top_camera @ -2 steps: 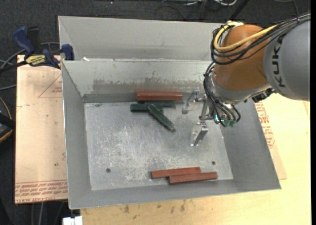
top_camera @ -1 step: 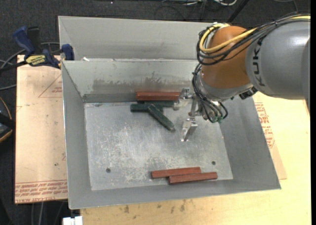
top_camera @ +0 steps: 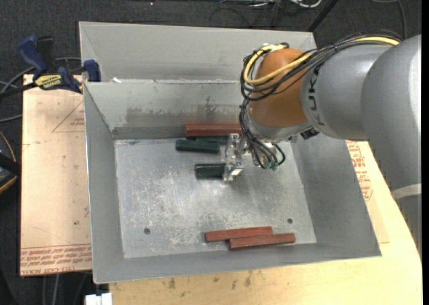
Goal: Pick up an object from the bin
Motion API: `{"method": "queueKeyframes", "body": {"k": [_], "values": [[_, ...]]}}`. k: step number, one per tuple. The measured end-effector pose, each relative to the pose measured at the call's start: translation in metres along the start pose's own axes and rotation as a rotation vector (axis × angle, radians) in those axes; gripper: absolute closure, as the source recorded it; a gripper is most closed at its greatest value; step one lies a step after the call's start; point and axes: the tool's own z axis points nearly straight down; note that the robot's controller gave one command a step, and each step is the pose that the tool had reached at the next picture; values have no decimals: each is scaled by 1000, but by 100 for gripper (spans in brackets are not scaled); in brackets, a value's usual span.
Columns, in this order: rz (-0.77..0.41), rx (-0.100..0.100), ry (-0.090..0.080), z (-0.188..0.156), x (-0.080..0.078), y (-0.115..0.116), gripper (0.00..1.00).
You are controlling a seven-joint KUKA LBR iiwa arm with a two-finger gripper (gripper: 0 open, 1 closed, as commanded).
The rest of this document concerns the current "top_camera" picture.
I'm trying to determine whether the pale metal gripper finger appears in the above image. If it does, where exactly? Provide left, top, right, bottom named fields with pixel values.
left=225, top=133, right=242, bottom=164
left=223, top=162, right=245, bottom=183

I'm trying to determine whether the black cylinder on white bracket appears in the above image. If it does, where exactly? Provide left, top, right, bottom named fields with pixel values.
left=300, top=127, right=320, bottom=141

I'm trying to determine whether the grey metal bin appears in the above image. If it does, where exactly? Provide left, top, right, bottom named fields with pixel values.
left=78, top=21, right=383, bottom=286

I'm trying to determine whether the red-brown flat block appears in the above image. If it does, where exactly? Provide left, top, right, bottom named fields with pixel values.
left=204, top=225, right=274, bottom=244
left=229, top=233, right=297, bottom=251
left=184, top=123, right=243, bottom=138

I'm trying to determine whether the dark green flat block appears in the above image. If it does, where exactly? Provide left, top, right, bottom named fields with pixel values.
left=186, top=135, right=232, bottom=145
left=175, top=139, right=221, bottom=155
left=194, top=162, right=227, bottom=180

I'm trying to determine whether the brown cardboard board red print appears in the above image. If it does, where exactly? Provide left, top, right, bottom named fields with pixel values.
left=19, top=74, right=391, bottom=278

